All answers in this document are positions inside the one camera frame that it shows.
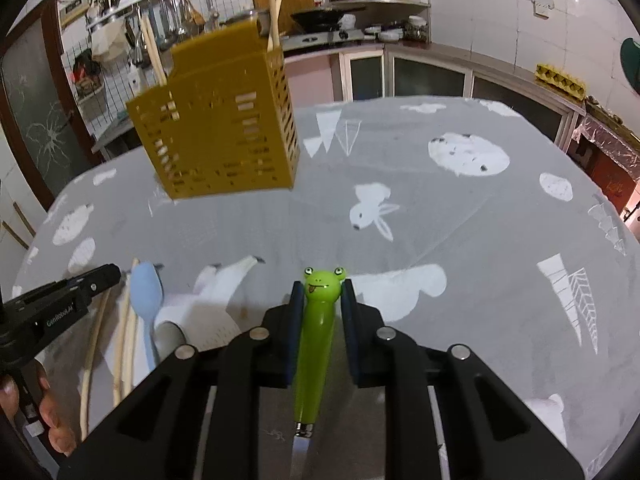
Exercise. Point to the grey patterned tablecloth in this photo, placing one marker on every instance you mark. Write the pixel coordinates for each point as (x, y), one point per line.
(455, 217)

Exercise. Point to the yellow plastic utensil holder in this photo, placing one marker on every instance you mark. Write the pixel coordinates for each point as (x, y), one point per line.
(224, 121)

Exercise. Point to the light blue plastic spoon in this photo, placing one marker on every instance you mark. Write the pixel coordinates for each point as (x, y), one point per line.
(146, 296)

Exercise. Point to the yellow egg tray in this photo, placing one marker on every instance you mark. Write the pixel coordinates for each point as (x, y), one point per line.
(570, 85)

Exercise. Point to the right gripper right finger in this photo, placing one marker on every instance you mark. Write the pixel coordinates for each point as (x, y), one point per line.
(447, 414)

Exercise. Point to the dark wooden door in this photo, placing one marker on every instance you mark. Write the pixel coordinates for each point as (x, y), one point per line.
(39, 115)

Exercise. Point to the wooden chopstick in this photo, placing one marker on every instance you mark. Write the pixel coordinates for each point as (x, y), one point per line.
(86, 377)
(270, 5)
(274, 38)
(151, 47)

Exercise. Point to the green round wall plate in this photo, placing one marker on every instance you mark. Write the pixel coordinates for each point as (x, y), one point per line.
(630, 62)

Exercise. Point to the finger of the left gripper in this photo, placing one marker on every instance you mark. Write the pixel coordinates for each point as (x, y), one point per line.
(30, 322)

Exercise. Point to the green frog handle knife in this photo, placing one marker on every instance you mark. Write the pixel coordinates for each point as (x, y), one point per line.
(322, 289)

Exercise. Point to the black wok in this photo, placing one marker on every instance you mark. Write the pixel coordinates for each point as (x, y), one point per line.
(321, 19)

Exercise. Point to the gas stove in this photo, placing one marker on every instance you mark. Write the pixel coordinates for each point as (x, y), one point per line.
(319, 40)

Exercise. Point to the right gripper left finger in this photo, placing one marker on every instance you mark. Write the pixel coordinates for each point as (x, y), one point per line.
(196, 416)

